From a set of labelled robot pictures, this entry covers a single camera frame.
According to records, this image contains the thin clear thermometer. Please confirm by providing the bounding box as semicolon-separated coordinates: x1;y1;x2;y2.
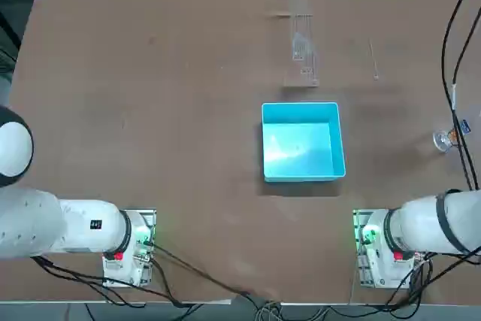
368;38;380;81

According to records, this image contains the clear acrylic stepped rack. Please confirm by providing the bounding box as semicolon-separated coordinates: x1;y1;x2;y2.
282;0;321;88

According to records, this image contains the blue plastic bin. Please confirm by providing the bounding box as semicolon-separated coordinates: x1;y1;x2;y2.
261;101;346;183

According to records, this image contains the clear bottle with blue cap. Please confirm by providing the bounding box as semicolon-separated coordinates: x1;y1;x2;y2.
431;127;459;155

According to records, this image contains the black base cable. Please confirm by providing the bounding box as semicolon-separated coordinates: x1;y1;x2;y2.
32;256;206;309
152;244;264;299

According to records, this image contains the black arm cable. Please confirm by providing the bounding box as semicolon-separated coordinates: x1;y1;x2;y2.
441;0;475;191
452;11;481;189

